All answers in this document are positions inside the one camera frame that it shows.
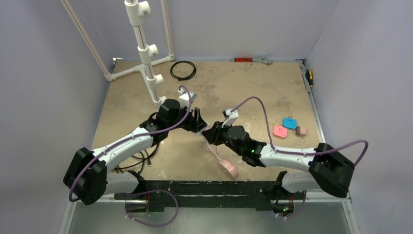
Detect white PVC pipe frame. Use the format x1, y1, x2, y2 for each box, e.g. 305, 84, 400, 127
61, 0, 175, 107

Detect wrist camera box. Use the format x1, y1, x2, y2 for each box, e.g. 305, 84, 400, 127
222, 108, 239, 128
178, 89, 197, 108

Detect pink round puck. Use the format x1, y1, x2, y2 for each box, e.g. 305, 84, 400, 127
219, 159, 239, 180

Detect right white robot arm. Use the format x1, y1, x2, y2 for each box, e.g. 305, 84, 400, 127
202, 122, 355, 198

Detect purple cable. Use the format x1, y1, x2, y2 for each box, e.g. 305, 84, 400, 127
229, 96, 369, 220
68, 85, 193, 228

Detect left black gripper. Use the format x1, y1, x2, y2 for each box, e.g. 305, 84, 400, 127
167, 103, 207, 133

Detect aluminium frame rail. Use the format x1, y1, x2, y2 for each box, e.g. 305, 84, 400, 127
296, 59, 351, 202

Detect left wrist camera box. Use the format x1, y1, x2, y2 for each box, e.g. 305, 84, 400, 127
178, 89, 197, 108

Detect coral pink square plug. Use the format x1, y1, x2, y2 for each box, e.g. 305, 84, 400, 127
272, 125, 288, 138

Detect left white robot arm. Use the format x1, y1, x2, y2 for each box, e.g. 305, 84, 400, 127
63, 99, 207, 205

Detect black USB cable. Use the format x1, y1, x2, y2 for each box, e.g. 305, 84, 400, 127
114, 145, 159, 174

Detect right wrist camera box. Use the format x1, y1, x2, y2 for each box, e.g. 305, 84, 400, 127
222, 108, 239, 128

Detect black cable ring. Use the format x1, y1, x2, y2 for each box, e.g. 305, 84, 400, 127
170, 60, 197, 81

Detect blue plug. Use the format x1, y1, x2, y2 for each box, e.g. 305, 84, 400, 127
282, 117, 298, 130

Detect yellow black screwdriver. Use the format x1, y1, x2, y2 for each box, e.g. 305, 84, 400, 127
305, 70, 314, 88

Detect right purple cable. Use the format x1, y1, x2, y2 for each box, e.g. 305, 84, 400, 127
229, 96, 369, 220

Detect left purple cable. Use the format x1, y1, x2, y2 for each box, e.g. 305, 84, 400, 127
68, 85, 193, 228

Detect pink coiled cable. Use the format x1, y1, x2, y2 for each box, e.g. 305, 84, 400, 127
202, 137, 224, 162

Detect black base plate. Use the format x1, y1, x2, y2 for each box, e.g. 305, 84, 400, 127
114, 180, 294, 215

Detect small pink brown plug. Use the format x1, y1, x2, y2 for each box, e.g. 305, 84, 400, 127
295, 126, 307, 137

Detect red adjustable wrench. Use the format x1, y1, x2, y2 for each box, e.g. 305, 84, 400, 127
229, 57, 273, 65

